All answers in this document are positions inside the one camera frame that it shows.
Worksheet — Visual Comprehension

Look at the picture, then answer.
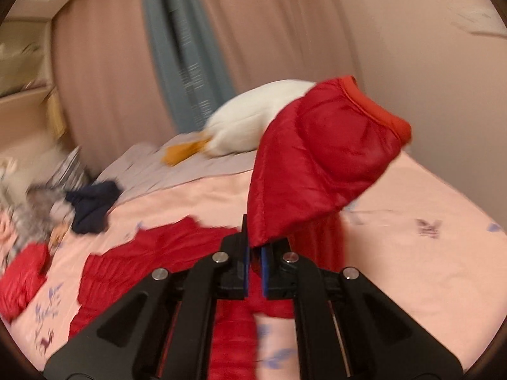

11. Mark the wooden bedside shelf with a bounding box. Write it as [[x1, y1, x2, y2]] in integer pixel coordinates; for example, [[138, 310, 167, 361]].
[[0, 20, 68, 143]]

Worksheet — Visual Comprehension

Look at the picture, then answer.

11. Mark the navy blue garment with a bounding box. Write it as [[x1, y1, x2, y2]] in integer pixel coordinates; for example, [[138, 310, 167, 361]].
[[65, 181, 123, 235]]

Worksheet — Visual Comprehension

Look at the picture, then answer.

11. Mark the red down jacket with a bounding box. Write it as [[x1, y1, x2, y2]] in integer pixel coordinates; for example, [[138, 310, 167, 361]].
[[68, 75, 413, 380]]

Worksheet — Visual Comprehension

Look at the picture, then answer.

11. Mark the teal zippered bag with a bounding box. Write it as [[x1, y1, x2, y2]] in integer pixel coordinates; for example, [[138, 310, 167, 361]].
[[140, 0, 238, 132]]

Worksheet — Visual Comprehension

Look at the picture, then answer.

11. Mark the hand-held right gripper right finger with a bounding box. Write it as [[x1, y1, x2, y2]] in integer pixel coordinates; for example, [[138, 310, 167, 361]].
[[259, 237, 464, 380]]

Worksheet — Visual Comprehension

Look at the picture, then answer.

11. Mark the white plush goose toy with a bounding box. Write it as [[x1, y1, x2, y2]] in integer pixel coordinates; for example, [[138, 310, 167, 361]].
[[162, 80, 318, 167]]

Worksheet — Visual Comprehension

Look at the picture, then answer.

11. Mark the plaid pillow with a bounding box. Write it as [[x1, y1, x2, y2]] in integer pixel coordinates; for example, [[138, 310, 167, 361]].
[[48, 146, 93, 191]]

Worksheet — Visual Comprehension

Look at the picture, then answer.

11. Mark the deer print duvet cover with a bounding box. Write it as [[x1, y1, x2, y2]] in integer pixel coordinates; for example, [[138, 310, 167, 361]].
[[0, 142, 507, 380]]

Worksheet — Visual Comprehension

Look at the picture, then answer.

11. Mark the beige crumpled cloth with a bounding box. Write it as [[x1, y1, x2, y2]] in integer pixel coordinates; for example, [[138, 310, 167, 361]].
[[48, 224, 70, 247]]

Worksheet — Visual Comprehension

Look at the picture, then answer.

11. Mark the light grey garment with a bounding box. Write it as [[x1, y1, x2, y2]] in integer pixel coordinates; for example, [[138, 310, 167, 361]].
[[26, 184, 76, 223]]

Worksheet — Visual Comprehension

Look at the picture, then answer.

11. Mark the beige curtain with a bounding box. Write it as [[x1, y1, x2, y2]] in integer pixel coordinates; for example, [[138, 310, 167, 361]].
[[51, 0, 357, 155]]

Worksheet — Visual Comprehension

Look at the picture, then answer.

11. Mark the red quilted garment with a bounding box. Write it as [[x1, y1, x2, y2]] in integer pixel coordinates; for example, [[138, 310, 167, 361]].
[[0, 243, 50, 322]]

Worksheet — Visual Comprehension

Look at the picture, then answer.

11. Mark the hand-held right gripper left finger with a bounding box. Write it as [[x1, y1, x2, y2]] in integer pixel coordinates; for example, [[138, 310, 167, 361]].
[[43, 214, 250, 380]]

